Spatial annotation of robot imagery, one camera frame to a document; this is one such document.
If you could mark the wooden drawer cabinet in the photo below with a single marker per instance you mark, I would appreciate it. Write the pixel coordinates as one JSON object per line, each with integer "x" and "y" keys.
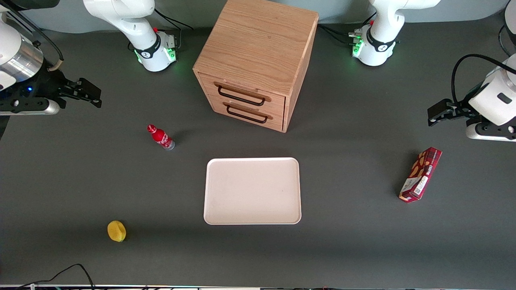
{"x": 258, "y": 40}

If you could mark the wooden drawer front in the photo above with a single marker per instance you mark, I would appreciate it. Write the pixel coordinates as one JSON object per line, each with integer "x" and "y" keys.
{"x": 219, "y": 106}
{"x": 209, "y": 84}

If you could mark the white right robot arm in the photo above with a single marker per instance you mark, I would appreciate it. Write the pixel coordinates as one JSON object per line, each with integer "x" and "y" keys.
{"x": 133, "y": 20}

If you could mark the red coke bottle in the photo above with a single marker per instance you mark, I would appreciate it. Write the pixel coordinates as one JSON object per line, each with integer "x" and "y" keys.
{"x": 160, "y": 137}

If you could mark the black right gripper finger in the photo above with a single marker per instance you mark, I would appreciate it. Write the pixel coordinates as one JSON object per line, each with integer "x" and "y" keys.
{"x": 89, "y": 88}
{"x": 94, "y": 102}

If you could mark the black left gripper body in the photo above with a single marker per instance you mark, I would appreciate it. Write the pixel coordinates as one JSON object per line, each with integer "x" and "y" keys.
{"x": 458, "y": 110}

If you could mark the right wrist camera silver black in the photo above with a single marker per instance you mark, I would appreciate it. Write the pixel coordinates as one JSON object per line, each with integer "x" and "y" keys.
{"x": 40, "y": 109}

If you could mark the cream plastic tray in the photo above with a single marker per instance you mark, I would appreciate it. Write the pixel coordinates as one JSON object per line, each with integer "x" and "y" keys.
{"x": 252, "y": 191}

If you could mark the yellow lemon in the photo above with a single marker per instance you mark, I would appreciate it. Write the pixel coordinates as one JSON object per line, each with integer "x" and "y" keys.
{"x": 116, "y": 231}

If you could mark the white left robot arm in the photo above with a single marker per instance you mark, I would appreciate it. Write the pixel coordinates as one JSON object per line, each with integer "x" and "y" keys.
{"x": 379, "y": 44}

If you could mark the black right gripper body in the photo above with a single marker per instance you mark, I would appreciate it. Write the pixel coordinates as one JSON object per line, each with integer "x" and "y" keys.
{"x": 51, "y": 86}

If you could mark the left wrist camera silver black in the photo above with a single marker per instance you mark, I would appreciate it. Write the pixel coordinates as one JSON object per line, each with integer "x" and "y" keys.
{"x": 487, "y": 135}

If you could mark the red snack box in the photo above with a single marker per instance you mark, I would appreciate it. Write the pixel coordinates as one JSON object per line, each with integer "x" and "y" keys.
{"x": 421, "y": 173}

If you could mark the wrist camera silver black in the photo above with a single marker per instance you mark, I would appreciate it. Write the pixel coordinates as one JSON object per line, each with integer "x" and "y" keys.
{"x": 487, "y": 135}
{"x": 40, "y": 109}

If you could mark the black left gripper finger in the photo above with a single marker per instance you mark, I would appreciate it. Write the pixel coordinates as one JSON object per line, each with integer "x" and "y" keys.
{"x": 441, "y": 108}
{"x": 441, "y": 120}

